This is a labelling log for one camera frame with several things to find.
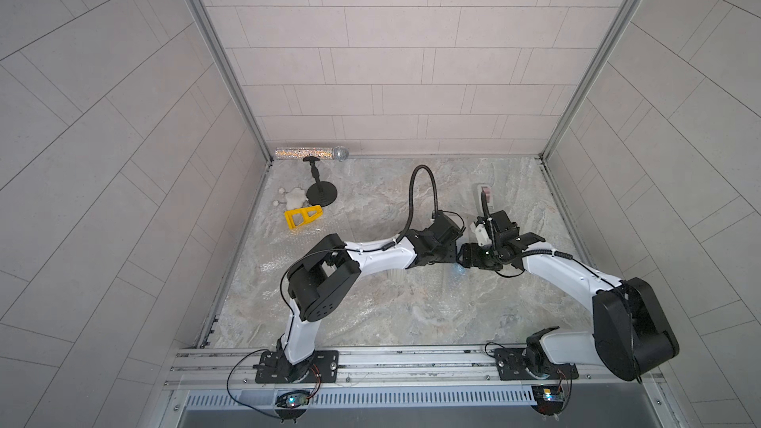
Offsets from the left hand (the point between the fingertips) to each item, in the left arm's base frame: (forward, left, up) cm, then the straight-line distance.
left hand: (458, 252), depth 87 cm
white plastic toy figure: (+19, +53, -1) cm, 57 cm away
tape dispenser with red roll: (+22, -13, 0) cm, 25 cm away
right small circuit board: (-35, -17, -4) cm, 39 cm away
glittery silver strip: (+23, +47, +18) cm, 55 cm away
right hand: (-1, -2, -1) cm, 3 cm away
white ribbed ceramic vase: (-5, +18, -6) cm, 20 cm away
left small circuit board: (-35, +42, -2) cm, 55 cm away
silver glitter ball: (+23, +36, +19) cm, 46 cm away
